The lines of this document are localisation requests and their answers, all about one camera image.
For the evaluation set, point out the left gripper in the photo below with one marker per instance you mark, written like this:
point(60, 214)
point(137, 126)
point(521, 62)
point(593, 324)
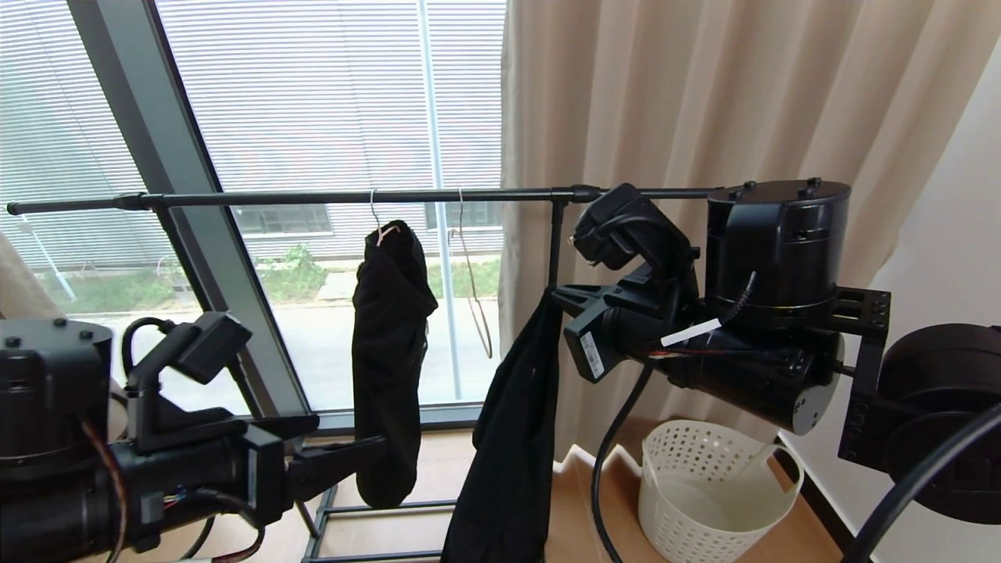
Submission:
point(195, 477)

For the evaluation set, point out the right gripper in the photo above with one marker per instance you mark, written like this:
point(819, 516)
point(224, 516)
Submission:
point(743, 367)

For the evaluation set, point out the black knitted shorts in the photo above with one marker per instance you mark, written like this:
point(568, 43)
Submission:
point(387, 375)

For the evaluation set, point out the black garment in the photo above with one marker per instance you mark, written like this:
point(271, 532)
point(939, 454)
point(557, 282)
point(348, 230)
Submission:
point(516, 438)

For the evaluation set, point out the pink clothes hanger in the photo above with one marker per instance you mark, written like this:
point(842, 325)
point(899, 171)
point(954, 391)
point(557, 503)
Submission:
point(374, 213)
point(461, 234)

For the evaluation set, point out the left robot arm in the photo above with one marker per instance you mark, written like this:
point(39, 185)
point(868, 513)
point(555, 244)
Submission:
point(47, 407)

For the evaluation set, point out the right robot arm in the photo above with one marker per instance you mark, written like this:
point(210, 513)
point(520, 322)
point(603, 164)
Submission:
point(774, 250)

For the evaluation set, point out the white laundry basket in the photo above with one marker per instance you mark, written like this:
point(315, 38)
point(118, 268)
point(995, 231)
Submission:
point(704, 500)

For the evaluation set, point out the black clothes rack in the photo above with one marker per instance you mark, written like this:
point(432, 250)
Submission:
point(313, 198)

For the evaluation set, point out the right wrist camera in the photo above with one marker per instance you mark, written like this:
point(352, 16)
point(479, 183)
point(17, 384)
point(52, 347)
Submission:
point(633, 227)

